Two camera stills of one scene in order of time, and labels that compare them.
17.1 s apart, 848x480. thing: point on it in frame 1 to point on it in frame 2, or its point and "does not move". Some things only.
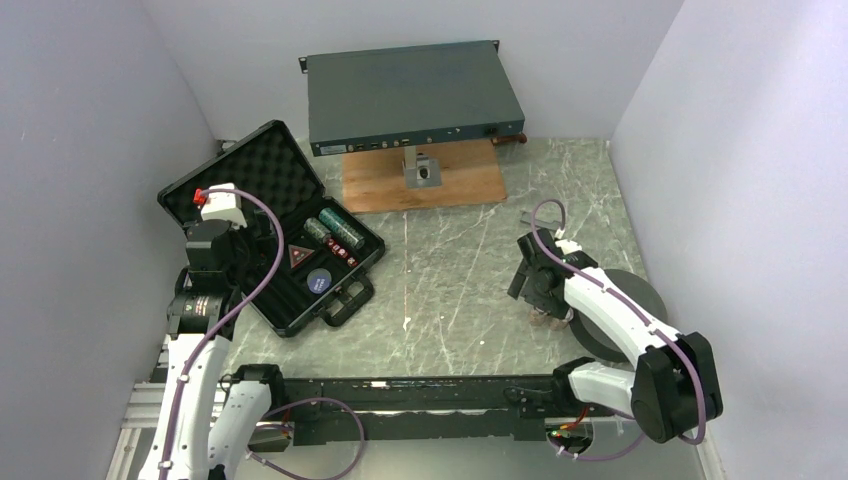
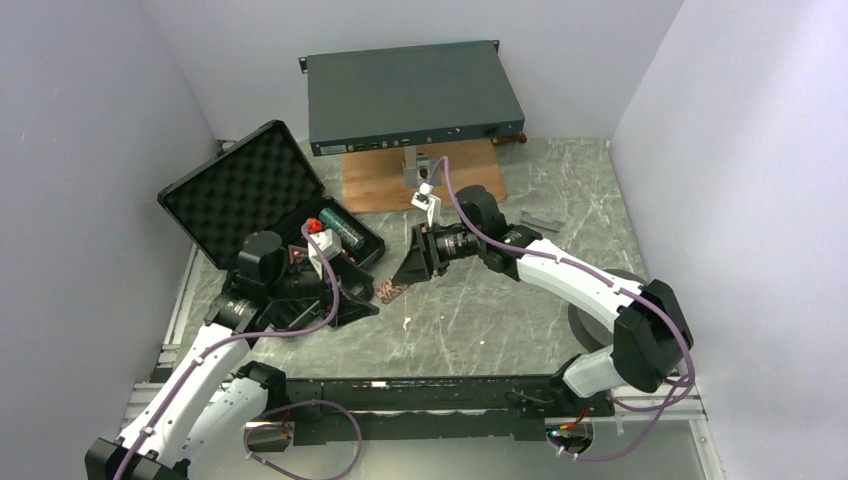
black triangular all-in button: (298, 254) does not move
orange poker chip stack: (558, 324) to (387, 290)
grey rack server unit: (407, 97) does not move
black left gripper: (238, 233) to (352, 305)
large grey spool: (604, 343) does not move
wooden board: (471, 172) does not move
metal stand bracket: (420, 171) does not move
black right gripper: (523, 284) to (419, 264)
